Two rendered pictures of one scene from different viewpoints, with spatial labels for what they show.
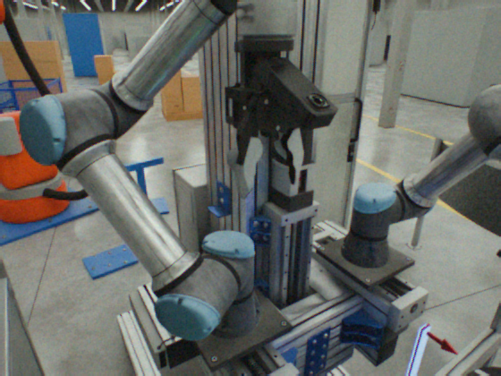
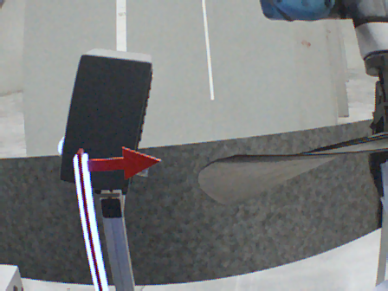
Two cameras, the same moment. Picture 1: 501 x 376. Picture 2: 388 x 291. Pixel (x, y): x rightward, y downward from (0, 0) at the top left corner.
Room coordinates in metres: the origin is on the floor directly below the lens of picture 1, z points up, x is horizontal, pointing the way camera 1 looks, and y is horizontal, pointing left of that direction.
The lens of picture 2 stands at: (0.04, 0.21, 1.29)
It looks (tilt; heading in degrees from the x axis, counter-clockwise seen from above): 8 degrees down; 302
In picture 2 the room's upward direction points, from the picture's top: 4 degrees counter-clockwise
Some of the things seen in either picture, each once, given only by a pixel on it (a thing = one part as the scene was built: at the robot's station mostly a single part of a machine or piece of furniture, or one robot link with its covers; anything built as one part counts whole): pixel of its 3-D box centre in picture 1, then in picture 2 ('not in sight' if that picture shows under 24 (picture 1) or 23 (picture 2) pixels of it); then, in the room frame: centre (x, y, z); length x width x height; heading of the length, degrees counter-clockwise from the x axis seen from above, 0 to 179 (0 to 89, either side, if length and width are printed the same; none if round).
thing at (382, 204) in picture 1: (374, 208); not in sight; (0.92, -0.38, 1.20); 0.13 x 0.12 x 0.14; 114
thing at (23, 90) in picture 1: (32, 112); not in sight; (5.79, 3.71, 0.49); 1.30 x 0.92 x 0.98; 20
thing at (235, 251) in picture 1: (227, 262); not in sight; (0.65, 0.05, 1.20); 0.13 x 0.12 x 0.14; 156
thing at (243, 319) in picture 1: (230, 299); not in sight; (0.66, 0.05, 1.09); 0.15 x 0.15 x 0.10
